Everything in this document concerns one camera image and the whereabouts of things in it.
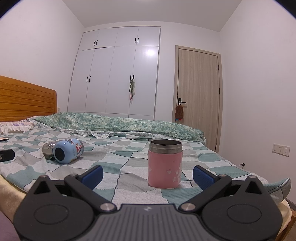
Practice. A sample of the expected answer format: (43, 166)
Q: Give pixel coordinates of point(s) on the checkered green bed sheet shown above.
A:
(124, 159)

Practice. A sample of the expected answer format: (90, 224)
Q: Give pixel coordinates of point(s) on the green floral quilt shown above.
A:
(105, 124)

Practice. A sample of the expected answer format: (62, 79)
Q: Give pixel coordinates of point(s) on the wooden door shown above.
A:
(198, 87)

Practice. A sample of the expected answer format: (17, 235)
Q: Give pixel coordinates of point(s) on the pink steel cup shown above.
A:
(165, 163)

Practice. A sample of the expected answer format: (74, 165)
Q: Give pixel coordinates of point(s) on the green hanging ornament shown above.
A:
(131, 88)

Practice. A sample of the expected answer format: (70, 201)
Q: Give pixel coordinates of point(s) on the silver steel flask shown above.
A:
(48, 150)

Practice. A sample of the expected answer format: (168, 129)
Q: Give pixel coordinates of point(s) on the pink phone on bed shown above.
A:
(3, 139)

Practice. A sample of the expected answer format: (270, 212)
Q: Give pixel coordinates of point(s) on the blue cartoon steel cup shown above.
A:
(66, 151)

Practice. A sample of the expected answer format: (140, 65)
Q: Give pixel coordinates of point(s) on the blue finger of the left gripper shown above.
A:
(7, 155)

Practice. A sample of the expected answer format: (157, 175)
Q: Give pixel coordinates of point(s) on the white wall socket panel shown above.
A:
(282, 150)

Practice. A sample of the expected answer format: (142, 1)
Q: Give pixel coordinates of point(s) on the white wardrobe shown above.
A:
(106, 61)

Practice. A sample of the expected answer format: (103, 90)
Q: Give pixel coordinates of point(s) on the floral ruffled pillow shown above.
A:
(15, 126)

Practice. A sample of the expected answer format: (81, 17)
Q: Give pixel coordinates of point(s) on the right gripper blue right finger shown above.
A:
(213, 187)

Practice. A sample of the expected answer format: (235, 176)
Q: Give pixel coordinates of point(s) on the wooden headboard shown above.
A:
(21, 100)

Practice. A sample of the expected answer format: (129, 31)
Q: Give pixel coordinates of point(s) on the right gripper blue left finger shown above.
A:
(81, 186)

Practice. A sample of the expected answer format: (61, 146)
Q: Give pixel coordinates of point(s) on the brown plush toy on handle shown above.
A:
(179, 112)

